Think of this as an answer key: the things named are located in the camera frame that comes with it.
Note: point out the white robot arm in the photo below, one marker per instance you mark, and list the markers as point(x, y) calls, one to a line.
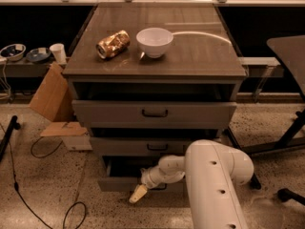
point(211, 171)

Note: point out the grey drawer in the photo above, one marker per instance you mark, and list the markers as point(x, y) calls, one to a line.
point(154, 114)
point(123, 173)
point(115, 146)

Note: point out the black bar left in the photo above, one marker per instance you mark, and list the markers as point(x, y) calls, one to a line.
point(13, 125)

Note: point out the blue bowl on shelf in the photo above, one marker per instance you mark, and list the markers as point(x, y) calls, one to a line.
point(39, 55)

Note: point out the grey top drawer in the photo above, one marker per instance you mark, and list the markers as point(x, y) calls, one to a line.
point(154, 114)

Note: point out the white bowl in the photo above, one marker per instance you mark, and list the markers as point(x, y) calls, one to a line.
point(154, 42)

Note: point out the crushed gold soda can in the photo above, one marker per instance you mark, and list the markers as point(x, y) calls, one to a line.
point(113, 45)

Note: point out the black caster foot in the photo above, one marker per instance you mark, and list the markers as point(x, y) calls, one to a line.
point(286, 194)

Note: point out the grey middle drawer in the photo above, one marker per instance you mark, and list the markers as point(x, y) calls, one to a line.
point(115, 146)

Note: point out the flat cardboard piece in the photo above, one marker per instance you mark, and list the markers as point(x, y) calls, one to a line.
point(64, 129)

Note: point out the grey low shelf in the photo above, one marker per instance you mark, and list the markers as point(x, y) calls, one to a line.
point(25, 69)

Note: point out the grey drawer cabinet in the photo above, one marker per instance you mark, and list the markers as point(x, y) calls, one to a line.
point(200, 66)

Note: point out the white box on floor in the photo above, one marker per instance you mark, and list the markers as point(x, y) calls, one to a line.
point(77, 142)

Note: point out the grey bottom drawer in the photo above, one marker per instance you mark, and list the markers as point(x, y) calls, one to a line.
point(123, 173)

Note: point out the leaning cardboard sheet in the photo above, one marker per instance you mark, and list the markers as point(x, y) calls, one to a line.
point(53, 98)

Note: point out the dark round table top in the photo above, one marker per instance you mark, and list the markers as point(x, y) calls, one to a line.
point(290, 52)

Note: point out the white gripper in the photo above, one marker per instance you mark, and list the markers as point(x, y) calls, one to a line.
point(148, 178)

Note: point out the white paper cup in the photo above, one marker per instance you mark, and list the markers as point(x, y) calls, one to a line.
point(58, 51)

